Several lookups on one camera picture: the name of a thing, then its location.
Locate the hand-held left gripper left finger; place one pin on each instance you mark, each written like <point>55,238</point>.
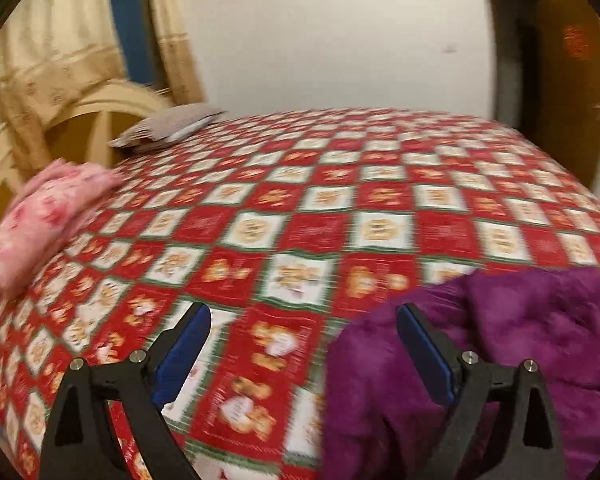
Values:
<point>185,345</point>

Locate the narrow beige floral curtain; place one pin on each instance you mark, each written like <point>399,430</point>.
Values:
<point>175,35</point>

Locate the purple hooded puffer jacket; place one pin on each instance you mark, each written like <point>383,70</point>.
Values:
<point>530,320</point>

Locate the red patterned bedsheet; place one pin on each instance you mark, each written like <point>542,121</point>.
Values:
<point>300,200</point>

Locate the red paper door decoration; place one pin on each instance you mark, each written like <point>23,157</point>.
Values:
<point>576,41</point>

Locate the window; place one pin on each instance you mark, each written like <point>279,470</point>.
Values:
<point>130,30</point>

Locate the cream wooden headboard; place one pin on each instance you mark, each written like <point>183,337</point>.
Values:
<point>80,120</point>

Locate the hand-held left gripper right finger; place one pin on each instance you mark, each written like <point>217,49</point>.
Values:
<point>422,342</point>

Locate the dark wooden door frame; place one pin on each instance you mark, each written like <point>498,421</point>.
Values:
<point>505,35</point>

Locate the brown wooden door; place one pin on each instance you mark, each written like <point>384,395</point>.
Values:
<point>572,95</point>

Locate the folded pink floral blanket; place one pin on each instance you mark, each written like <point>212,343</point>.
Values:
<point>45,215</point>

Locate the striped pillow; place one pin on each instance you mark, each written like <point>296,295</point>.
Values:
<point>172,122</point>

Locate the wide beige floral curtain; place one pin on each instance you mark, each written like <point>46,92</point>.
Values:
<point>55,45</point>

